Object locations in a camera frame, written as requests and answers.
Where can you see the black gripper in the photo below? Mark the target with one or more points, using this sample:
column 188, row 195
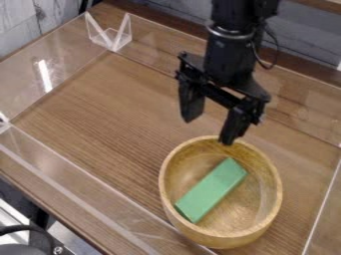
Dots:
column 220, row 76

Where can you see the green rectangular block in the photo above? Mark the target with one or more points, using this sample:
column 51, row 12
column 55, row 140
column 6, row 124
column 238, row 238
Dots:
column 204, row 195

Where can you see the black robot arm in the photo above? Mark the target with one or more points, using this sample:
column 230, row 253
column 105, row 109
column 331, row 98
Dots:
column 239, row 15

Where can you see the brown wooden bowl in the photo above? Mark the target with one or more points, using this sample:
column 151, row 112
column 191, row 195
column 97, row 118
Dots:
column 246, row 211

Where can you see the clear acrylic corner bracket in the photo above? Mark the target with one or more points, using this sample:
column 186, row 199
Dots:
column 112, row 39

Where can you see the clear acrylic front wall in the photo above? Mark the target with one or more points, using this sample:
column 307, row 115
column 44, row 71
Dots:
column 100, row 214

